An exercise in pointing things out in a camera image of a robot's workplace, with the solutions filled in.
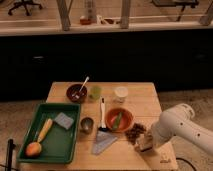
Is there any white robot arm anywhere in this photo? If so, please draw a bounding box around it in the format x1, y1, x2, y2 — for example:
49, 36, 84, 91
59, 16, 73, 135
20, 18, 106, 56
138, 103, 213, 156

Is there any white paper cup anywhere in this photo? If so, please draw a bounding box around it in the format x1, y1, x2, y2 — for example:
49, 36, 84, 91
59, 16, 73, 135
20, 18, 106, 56
114, 86, 128, 103

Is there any small metal cup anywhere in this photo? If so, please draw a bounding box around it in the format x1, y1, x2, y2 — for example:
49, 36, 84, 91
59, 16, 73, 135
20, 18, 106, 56
80, 117, 94, 134

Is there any green plastic cup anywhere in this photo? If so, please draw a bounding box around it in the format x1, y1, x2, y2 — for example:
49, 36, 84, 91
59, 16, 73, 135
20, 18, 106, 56
89, 86, 101, 100

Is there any brown dried grape bunch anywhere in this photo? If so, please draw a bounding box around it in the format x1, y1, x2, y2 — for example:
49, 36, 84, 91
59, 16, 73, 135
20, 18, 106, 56
125, 123, 146, 145

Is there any orange bowl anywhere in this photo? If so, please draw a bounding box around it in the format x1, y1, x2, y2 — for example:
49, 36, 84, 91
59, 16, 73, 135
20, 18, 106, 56
105, 108, 133, 133

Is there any green pea pod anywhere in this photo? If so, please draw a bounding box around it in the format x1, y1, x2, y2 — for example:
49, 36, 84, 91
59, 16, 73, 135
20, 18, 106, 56
112, 112, 123, 131

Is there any wooden table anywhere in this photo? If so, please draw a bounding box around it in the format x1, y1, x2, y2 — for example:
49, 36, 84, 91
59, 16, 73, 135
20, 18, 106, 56
20, 83, 178, 171

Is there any white plastic spoon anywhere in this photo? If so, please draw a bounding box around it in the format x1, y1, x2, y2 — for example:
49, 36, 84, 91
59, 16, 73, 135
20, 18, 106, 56
73, 76, 89, 99

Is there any dark red bowl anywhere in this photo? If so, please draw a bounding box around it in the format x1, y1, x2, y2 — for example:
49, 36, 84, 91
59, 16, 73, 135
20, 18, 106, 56
66, 84, 87, 103

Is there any grey sponge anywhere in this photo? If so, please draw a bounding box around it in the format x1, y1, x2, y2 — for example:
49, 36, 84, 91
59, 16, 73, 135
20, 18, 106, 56
54, 112, 74, 130

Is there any green plastic tray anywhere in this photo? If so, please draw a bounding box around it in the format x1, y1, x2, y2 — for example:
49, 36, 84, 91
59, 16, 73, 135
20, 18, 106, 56
17, 103, 81, 164

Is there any orange fruit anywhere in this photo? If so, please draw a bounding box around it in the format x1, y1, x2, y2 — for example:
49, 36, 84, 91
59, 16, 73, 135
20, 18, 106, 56
25, 142, 42, 157

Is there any black pole left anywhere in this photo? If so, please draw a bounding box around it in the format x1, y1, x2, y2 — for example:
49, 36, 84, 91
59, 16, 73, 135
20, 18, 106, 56
5, 139, 15, 171

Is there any red bowl on shelf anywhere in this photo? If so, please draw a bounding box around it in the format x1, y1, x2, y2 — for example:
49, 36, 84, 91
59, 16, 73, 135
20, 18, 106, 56
80, 18, 92, 25

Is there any black office chair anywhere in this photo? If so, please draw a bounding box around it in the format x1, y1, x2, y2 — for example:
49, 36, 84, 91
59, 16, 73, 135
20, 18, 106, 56
8, 0, 43, 16

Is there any black cable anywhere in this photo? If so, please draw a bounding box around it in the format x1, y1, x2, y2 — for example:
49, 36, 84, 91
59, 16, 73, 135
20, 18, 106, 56
175, 157, 198, 171

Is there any white handled black brush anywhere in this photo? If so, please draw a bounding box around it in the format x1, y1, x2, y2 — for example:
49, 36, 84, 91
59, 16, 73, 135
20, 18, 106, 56
99, 97, 108, 131

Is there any yellow handled brush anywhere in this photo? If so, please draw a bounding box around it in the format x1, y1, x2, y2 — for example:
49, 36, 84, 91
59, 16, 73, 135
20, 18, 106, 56
37, 118, 53, 143

